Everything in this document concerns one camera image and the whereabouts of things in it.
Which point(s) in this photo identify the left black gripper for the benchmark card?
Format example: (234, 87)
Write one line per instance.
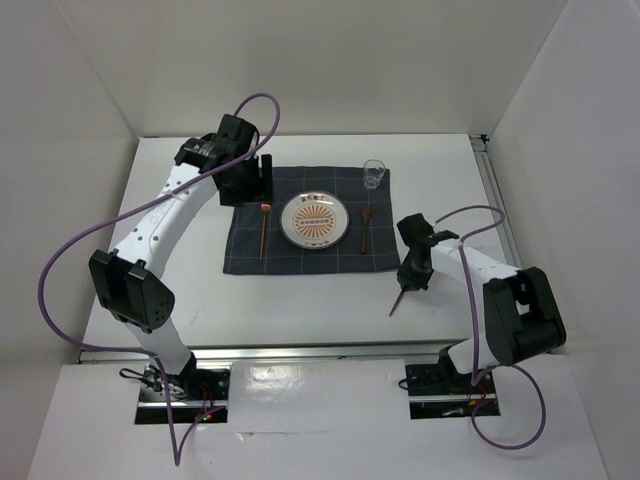
(260, 188)

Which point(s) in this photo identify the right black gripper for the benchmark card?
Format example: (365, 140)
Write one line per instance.
(406, 277)

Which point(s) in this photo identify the wooden knife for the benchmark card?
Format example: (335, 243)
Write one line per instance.
(397, 302)

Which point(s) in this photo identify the copper fork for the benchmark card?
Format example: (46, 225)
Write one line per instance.
(266, 210)

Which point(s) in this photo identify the orange patterned dinner plate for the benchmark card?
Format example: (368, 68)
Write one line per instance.
(314, 220)

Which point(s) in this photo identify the wooden spoon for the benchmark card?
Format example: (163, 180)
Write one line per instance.
(366, 212)

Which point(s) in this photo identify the dark grey checked cloth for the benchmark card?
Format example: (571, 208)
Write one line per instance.
(283, 258)

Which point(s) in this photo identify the clear drinking glass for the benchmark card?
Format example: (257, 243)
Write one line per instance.
(373, 173)

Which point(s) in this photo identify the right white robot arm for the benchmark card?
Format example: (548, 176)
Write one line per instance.
(514, 312)

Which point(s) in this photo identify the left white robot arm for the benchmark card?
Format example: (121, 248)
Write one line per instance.
(128, 280)

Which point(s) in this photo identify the aluminium rail front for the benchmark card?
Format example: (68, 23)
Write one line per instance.
(331, 351)

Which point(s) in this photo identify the aluminium rail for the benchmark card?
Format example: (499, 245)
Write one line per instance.
(331, 351)
(479, 144)

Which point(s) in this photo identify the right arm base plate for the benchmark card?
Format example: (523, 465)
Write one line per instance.
(430, 396)

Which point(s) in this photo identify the aluminium rail right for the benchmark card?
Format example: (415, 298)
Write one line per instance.
(479, 144)

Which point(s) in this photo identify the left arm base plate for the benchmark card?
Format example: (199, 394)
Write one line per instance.
(209, 396)

